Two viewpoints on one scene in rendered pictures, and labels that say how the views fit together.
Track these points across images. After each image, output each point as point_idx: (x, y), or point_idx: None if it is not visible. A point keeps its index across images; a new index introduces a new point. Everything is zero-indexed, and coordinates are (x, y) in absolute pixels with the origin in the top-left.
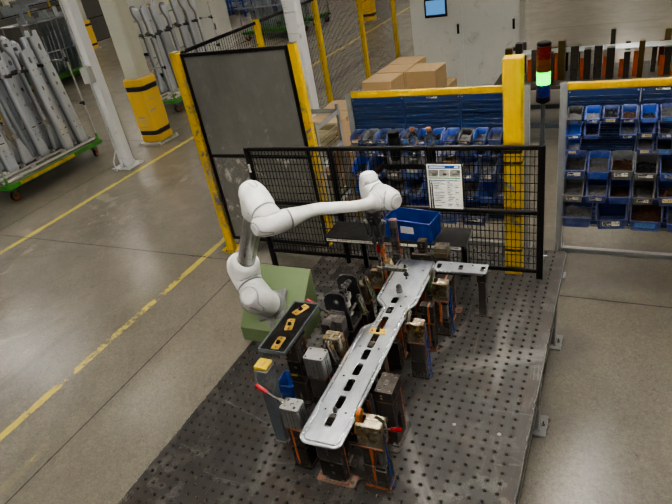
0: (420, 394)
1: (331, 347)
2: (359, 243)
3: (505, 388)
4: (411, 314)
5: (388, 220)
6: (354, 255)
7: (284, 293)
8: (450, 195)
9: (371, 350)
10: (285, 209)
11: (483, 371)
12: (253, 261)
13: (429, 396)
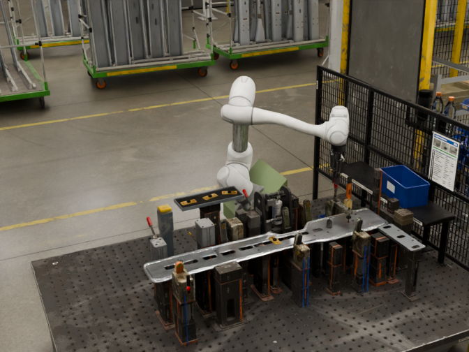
0: (280, 311)
1: (222, 226)
2: None
3: (344, 347)
4: None
5: (374, 169)
6: (366, 200)
7: (259, 189)
8: (445, 172)
9: (252, 248)
10: (252, 107)
11: (345, 327)
12: (241, 149)
13: (284, 316)
